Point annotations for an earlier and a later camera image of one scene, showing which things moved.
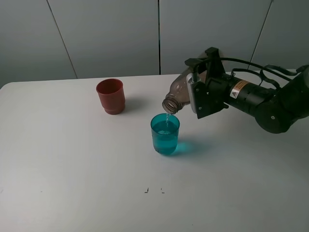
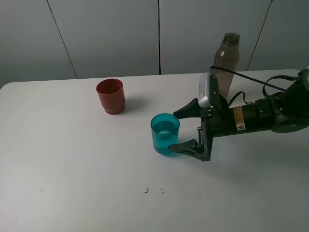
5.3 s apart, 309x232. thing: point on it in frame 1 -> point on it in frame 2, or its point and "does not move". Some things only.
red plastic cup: x=112 y=95 does not move
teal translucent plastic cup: x=165 y=128 does not move
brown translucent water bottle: x=178 y=95 -> x=227 y=56
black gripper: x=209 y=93 -> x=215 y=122
